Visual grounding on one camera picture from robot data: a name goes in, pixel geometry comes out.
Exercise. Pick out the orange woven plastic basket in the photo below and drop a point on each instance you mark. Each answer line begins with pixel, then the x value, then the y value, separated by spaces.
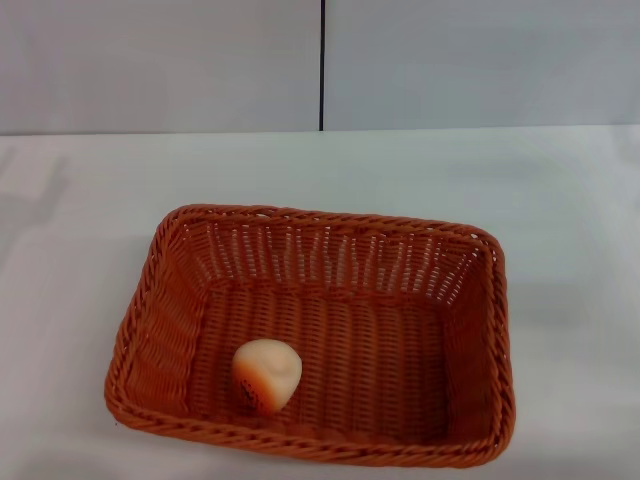
pixel 350 350

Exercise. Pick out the pale peach toy fruit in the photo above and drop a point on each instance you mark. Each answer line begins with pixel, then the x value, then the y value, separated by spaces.
pixel 270 370

